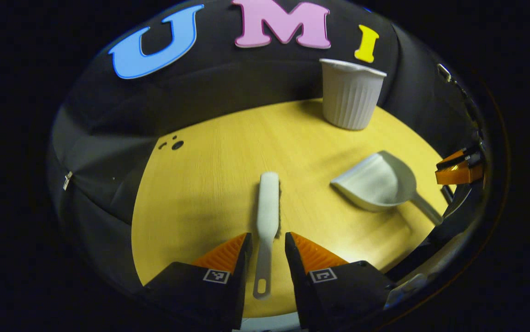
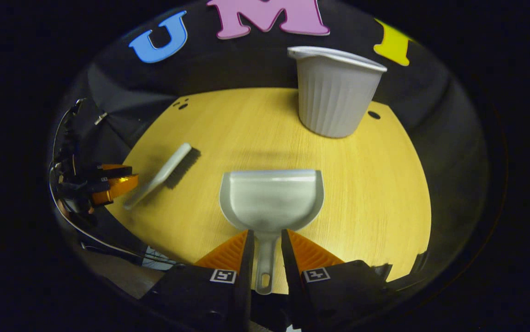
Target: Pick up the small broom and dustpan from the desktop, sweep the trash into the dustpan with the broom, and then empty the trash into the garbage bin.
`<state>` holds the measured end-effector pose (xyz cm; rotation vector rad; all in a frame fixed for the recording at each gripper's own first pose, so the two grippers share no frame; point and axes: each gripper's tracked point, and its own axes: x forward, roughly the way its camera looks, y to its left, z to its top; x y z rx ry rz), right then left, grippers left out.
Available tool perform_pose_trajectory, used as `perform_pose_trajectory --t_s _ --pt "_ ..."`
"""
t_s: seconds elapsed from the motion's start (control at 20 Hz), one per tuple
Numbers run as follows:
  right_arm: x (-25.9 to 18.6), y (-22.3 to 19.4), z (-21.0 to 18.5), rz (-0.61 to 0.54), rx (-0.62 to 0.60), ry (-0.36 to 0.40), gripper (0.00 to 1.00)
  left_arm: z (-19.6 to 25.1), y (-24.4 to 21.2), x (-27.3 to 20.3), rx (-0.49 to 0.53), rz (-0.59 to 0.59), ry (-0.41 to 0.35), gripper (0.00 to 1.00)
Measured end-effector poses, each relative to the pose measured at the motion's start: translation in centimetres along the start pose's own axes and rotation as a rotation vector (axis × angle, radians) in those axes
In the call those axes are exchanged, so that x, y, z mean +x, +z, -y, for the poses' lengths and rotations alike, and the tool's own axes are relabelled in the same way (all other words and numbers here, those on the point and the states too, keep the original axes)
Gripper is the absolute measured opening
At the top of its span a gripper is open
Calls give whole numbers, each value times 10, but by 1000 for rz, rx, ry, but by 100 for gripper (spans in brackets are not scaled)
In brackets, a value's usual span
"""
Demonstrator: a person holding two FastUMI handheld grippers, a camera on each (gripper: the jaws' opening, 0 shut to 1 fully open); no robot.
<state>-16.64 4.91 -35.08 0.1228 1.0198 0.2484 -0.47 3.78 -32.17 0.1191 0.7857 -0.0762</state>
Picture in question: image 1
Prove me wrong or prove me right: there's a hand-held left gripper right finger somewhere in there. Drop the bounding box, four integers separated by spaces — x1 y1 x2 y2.
285 232 395 331

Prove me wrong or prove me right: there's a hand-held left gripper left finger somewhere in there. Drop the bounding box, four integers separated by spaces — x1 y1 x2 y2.
143 233 253 331

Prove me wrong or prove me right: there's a grey plastic dustpan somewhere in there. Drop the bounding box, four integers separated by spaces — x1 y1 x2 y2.
330 150 445 226

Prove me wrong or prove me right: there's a small grey broom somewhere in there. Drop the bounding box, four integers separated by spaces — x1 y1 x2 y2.
252 172 280 301

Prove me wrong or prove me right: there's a white ribbed garbage bin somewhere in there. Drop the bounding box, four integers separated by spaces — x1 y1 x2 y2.
319 59 387 131

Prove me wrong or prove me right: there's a wooden desktop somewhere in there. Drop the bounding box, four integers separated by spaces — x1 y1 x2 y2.
131 98 451 319

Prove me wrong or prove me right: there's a pale plastic cover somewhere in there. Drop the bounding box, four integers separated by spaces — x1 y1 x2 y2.
384 271 434 308

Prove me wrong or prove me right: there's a black backdrop cloth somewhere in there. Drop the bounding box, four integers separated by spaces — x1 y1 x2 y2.
48 0 489 296

